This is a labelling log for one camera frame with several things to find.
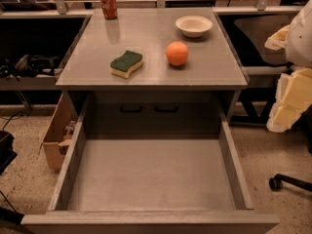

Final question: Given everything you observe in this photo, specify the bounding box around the grey open top drawer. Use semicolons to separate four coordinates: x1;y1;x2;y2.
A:
20;96;280;234

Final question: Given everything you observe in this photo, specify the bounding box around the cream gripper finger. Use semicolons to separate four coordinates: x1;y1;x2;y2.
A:
266;67;312;133
264;25;290;51

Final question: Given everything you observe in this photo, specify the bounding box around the cardboard box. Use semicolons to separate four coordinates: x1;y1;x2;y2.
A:
42;95;77;170

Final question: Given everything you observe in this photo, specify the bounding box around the black drawer handle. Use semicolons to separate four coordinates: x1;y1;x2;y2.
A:
119;103;143;113
154;103;178;113

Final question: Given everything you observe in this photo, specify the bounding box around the grey cabinet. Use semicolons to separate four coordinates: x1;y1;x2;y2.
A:
58;8;247;136

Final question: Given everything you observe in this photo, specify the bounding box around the orange fruit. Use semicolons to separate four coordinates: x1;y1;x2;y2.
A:
166;41;189;66

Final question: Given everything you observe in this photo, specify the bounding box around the black office chair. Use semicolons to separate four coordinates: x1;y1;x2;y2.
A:
233;15;312;193

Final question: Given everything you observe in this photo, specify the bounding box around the left black drawer handle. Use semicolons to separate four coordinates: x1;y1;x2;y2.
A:
119;103;143;113

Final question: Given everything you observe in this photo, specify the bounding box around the black headset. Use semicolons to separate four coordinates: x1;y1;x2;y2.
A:
0;55;61;79

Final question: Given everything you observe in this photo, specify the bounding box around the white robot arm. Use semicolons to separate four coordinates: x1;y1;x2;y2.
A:
264;0;312;133

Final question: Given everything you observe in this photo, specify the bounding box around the right black drawer handle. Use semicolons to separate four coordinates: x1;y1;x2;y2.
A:
154;103;178;113

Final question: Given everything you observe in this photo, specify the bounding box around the red soda can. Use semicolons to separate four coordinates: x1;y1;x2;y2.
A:
100;0;117;20

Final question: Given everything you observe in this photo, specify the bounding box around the white bowl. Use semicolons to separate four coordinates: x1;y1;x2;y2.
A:
175;16;213;38

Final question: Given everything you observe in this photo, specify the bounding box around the green yellow sponge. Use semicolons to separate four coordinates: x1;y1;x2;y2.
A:
109;51;143;79

